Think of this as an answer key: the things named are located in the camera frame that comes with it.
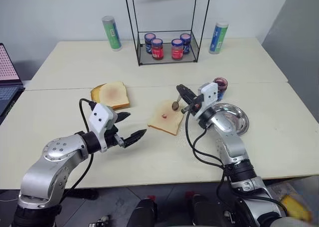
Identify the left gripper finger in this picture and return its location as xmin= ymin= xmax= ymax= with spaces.
xmin=115 ymin=111 xmax=131 ymax=124
xmin=117 ymin=129 xmax=148 ymax=149

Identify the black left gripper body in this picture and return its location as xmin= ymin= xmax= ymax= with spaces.
xmin=103 ymin=112 xmax=125 ymax=151

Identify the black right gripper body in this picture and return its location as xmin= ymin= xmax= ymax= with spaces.
xmin=187 ymin=94 xmax=204 ymax=114

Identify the metal spoon with jam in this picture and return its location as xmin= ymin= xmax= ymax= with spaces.
xmin=171 ymin=94 xmax=182 ymax=111

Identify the white bread slice with jam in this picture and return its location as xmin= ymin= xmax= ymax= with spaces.
xmin=147 ymin=99 xmax=185 ymax=137

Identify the toasted bread slice pink stain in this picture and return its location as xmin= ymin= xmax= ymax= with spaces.
xmin=99 ymin=81 xmax=131 ymax=110

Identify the open glass jam jar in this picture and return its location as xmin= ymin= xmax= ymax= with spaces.
xmin=213 ymin=77 xmax=229 ymax=101

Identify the yellow-brown bread slice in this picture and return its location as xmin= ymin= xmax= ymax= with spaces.
xmin=90 ymin=84 xmax=108 ymax=103

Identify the red label jam jar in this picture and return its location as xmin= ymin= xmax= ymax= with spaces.
xmin=151 ymin=38 xmax=164 ymax=61
xmin=170 ymin=38 xmax=184 ymax=61

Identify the blue label jam jar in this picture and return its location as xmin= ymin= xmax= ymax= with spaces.
xmin=144 ymin=32 xmax=157 ymax=55
xmin=179 ymin=33 xmax=192 ymax=55

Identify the round stainless steel plate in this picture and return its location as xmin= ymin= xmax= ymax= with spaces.
xmin=210 ymin=102 xmax=250 ymax=138

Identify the blue green label cylinder can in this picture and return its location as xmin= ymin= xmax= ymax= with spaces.
xmin=208 ymin=21 xmax=230 ymax=55

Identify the dark rounded shape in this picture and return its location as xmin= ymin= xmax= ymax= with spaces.
xmin=129 ymin=198 xmax=158 ymax=227
xmin=191 ymin=194 xmax=226 ymax=227

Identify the laptop with pink screen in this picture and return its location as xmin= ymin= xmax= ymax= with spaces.
xmin=0 ymin=42 xmax=26 ymax=118

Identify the yellow object on floor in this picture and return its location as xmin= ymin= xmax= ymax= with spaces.
xmin=281 ymin=195 xmax=313 ymax=223

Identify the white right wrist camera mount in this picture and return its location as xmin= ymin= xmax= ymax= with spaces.
xmin=193 ymin=81 xmax=220 ymax=120

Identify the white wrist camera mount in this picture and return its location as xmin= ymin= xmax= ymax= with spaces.
xmin=193 ymin=81 xmax=220 ymax=120
xmin=89 ymin=102 xmax=118 ymax=153

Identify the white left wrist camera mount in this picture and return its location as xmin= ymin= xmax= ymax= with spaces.
xmin=89 ymin=102 xmax=118 ymax=153

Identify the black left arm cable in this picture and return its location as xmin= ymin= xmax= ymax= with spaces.
xmin=61 ymin=98 xmax=98 ymax=198

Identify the black wire frame rack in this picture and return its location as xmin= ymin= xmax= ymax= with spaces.
xmin=123 ymin=0 xmax=213 ymax=67

